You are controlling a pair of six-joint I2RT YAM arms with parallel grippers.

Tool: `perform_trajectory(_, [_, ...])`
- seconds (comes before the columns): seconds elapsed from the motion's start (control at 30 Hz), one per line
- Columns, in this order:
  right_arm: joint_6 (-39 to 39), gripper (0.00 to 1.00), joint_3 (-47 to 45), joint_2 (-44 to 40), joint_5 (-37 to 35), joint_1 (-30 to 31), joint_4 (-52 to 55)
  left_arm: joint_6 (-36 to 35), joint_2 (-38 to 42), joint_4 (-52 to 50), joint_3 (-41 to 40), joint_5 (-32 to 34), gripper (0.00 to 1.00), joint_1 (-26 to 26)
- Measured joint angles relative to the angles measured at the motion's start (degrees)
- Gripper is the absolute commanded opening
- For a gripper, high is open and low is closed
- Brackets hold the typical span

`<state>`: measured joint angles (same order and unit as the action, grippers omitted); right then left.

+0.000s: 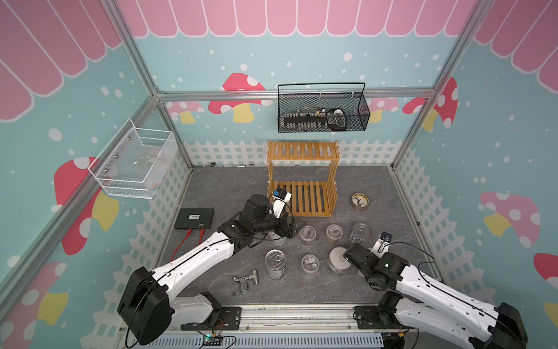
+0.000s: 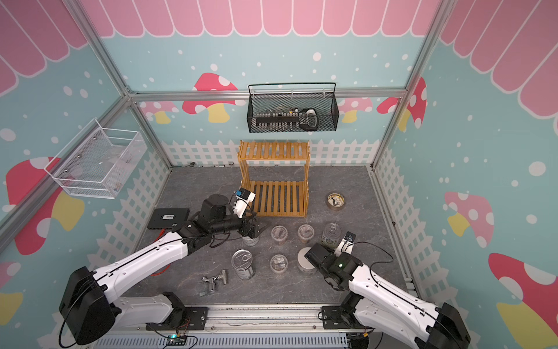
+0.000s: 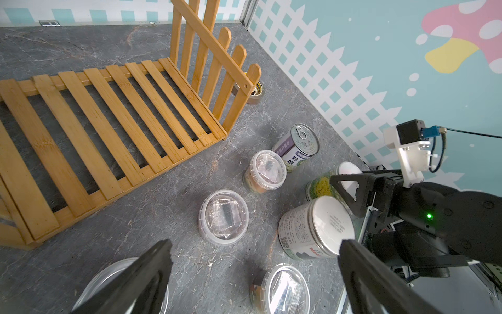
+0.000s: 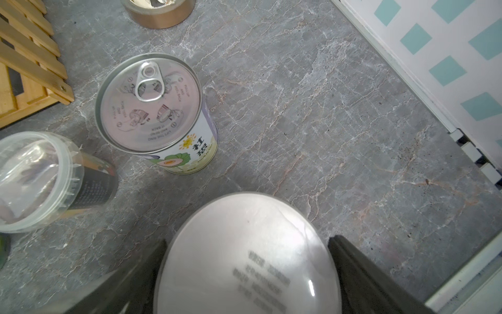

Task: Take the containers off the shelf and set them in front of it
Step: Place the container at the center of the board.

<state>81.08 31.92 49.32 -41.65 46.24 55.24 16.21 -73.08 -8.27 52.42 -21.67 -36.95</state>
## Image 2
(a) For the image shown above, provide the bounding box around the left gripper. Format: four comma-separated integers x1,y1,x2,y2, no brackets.
211,208,272,238

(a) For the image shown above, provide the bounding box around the red seed plastic jar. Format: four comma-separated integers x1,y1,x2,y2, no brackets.
271,225,289,245

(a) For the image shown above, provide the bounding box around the orange seed plastic jar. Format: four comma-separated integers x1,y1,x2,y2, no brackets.
297,224,315,244

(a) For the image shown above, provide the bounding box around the tall silver pull-tab can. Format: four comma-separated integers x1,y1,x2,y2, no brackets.
231,250,254,281

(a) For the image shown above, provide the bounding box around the small clear lid jar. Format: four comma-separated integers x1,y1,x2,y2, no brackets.
270,254,289,275

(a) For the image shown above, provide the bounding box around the wooden two-tier shelf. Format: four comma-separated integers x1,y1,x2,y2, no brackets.
238,141,310,218

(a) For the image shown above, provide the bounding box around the purple label tin can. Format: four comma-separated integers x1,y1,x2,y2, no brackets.
242,236,260,247

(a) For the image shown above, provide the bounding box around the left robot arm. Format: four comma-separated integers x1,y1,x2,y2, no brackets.
59,188,260,346

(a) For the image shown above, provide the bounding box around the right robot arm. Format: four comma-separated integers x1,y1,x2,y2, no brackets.
305,244,471,348

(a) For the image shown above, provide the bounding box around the connector strip in basket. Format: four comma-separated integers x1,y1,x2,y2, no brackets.
248,114,301,132

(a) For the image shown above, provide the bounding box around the black white item in basket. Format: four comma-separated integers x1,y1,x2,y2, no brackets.
299,108,318,132

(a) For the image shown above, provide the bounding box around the green circuit board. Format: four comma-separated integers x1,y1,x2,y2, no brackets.
167,334,188,346

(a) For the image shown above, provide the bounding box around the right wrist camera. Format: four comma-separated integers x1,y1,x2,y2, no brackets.
334,232,356,257

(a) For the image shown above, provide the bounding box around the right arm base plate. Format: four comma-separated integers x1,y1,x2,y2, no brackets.
318,305,365,330

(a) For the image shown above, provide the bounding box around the metal bracket tool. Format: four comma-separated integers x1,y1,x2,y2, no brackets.
199,269,228,297

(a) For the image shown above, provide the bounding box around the black network switch box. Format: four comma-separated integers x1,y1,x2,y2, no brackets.
147,208,190,230

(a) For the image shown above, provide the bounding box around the red cable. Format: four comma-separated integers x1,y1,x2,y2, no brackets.
150,227,175,278

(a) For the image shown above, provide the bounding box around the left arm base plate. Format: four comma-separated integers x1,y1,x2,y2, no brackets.
146,307,209,331

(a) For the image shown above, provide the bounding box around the black wire basket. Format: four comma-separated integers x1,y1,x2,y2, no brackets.
246,82,339,132

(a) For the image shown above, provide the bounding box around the white wire basket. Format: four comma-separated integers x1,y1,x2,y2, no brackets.
44,119,148,199

